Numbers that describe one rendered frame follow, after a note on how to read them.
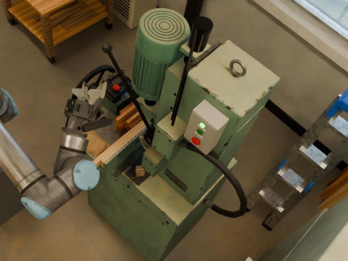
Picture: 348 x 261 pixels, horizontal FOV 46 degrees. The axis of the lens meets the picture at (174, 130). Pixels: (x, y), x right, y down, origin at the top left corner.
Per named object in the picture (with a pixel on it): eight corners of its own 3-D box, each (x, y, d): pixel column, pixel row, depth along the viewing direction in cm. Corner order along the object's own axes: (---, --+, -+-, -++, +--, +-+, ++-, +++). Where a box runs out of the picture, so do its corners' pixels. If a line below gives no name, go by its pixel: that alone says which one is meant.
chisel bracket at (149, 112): (145, 101, 181) (147, 89, 174) (168, 120, 178) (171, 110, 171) (133, 110, 178) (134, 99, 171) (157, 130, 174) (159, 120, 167)
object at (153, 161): (155, 153, 172) (159, 138, 162) (168, 163, 170) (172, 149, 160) (140, 167, 167) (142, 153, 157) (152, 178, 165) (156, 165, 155)
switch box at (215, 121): (194, 126, 138) (204, 98, 125) (217, 144, 136) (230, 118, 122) (182, 136, 135) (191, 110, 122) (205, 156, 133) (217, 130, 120)
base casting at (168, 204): (148, 98, 216) (150, 87, 209) (233, 168, 202) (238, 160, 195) (84, 149, 195) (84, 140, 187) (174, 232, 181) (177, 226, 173)
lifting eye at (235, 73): (228, 68, 127) (234, 54, 122) (243, 79, 126) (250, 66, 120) (225, 70, 127) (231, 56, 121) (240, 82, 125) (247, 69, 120)
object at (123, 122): (154, 99, 193) (155, 93, 189) (156, 102, 193) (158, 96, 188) (116, 130, 181) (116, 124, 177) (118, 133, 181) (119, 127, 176)
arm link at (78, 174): (78, 202, 124) (63, 193, 134) (108, 178, 129) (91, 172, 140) (62, 177, 121) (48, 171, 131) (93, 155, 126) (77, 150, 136)
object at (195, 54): (191, 48, 139) (203, 10, 124) (209, 62, 137) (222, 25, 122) (176, 60, 135) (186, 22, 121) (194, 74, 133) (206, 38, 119)
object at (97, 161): (169, 101, 194) (170, 96, 191) (172, 103, 193) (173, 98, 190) (79, 176, 167) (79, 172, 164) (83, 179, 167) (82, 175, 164)
